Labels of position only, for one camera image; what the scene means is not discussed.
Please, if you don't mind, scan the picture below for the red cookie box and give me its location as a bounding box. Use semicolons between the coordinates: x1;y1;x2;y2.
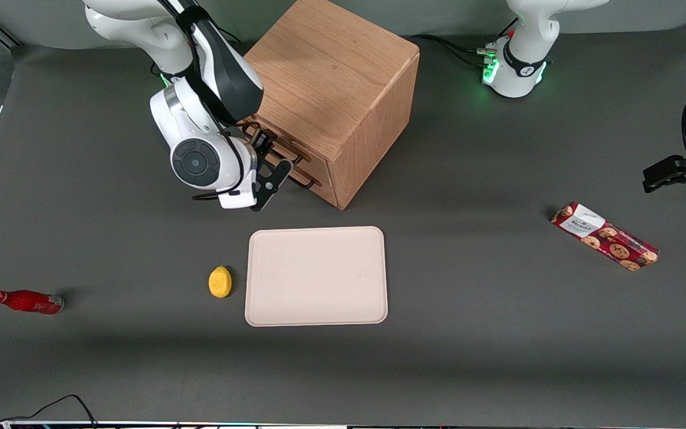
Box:
550;201;660;272

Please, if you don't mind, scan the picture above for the oak wooden drawer cabinet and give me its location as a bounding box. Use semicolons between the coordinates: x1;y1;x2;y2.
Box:
242;0;421;210

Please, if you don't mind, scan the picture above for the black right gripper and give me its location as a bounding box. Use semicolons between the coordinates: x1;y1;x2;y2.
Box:
250;129;294;213

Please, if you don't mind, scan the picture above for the red bottle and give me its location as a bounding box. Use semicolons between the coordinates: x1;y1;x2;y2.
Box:
0;290;65;315

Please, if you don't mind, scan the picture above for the beige plastic tray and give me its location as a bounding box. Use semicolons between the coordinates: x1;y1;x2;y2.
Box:
245;226;389;327

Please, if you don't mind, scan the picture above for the yellow lemon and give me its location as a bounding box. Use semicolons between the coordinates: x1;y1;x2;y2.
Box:
208;266;233;299

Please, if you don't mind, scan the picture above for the thin black table-edge cable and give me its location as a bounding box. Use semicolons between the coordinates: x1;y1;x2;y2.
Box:
0;394;98;427

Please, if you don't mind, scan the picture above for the black arm-mounted cable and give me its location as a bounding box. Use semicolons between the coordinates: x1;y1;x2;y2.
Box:
161;0;246;202

